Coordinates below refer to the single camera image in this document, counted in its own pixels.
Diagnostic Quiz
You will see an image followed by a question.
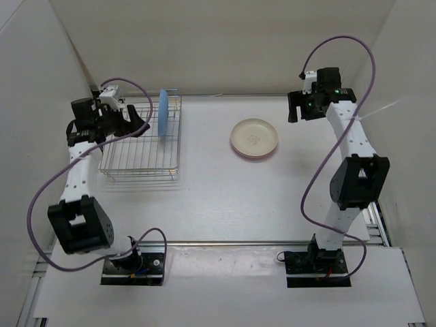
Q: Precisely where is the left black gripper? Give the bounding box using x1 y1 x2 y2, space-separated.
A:
95 103 151 138

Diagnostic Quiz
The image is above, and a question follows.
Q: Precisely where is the blue plate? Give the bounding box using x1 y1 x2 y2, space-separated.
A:
157 89 169 138

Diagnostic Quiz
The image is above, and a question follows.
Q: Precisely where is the pink plate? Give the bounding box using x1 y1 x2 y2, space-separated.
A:
230 142 278 161

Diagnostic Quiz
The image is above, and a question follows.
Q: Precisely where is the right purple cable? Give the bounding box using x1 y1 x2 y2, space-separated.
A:
299 34 377 282

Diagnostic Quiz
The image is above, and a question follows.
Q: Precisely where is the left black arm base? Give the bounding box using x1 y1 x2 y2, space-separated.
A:
100 246 166 286

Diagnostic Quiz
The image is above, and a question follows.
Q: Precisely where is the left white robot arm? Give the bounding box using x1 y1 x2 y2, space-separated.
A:
48 95 150 273

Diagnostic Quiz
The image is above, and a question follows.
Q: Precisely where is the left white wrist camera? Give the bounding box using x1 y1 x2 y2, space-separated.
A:
98 85 121 112

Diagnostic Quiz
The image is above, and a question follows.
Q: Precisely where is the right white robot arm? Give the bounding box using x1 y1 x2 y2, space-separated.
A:
288 67 390 273

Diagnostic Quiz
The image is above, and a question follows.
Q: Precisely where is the cream plate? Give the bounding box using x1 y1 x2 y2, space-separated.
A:
230 119 279 156

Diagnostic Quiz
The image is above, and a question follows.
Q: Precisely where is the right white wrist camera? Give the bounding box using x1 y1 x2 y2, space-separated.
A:
299 71 317 95

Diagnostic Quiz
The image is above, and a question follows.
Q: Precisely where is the metal wire dish rack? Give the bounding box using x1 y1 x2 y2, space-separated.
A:
99 89 182 182

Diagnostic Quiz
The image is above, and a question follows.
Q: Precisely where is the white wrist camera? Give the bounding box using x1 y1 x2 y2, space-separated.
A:
299 71 317 95
98 85 121 112

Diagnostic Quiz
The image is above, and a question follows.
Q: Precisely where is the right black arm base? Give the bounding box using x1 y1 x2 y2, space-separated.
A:
276 251 352 289

